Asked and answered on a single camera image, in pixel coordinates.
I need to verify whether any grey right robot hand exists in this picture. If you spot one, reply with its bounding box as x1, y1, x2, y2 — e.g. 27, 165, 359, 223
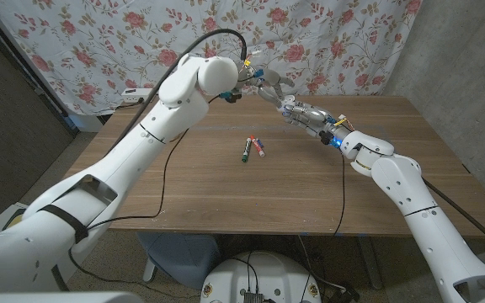
282, 102, 354, 147

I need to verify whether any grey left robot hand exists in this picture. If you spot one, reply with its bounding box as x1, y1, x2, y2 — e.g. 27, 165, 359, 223
236, 61, 296, 110

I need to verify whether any red Expo marker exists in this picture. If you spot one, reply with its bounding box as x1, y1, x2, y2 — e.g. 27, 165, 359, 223
249, 135, 266, 158

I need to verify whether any green dry-erase marker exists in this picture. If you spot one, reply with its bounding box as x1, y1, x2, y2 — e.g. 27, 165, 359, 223
242, 137, 253, 164

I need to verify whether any floral backdrop cloth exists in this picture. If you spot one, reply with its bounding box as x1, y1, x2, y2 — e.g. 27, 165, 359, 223
0, 0, 424, 117

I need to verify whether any white power strip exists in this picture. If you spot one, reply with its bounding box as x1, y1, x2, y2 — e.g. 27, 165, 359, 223
120, 87, 155, 104

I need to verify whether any grey table leg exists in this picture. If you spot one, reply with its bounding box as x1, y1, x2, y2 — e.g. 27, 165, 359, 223
358, 235, 385, 290

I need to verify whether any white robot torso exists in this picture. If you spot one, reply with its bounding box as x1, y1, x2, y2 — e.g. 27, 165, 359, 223
199, 251, 322, 303

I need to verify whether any black power adapter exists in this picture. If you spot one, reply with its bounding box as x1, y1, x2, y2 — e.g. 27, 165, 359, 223
330, 282, 361, 303

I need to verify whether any blue-grey bin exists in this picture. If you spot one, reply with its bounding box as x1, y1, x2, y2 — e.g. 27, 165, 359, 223
136, 232, 221, 290

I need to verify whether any white table leg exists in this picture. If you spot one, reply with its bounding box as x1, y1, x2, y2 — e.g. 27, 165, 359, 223
142, 258, 157, 283

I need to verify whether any right wrist wire bundle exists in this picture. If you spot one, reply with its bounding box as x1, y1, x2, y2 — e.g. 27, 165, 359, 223
333, 114, 355, 130

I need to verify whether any wrist wire bundle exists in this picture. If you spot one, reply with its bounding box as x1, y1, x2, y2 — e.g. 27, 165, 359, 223
333, 114, 355, 130
242, 50, 264, 75

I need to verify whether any left wrist wire bundle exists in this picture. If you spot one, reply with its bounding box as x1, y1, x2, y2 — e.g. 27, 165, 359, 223
242, 50, 264, 75

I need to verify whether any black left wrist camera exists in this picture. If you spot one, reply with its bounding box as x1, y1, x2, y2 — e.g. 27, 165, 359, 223
219, 90, 243, 104

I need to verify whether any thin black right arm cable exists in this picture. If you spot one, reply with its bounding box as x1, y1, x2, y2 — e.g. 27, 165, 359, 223
333, 153, 347, 237

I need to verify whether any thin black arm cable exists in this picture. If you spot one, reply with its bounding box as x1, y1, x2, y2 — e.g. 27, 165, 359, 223
67, 96, 222, 300
333, 153, 347, 237

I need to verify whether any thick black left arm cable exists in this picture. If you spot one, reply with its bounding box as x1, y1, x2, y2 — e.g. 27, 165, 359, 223
106, 27, 248, 157

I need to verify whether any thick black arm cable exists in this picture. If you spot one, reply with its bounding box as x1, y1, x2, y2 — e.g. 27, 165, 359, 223
422, 177, 485, 258
106, 27, 248, 157

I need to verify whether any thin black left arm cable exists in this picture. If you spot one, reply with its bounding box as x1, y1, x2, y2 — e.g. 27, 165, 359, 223
67, 96, 222, 300

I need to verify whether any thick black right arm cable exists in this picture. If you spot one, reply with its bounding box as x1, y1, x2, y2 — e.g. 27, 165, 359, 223
422, 177, 485, 258

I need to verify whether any black frame bar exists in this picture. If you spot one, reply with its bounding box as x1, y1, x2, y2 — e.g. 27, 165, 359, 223
0, 0, 79, 136

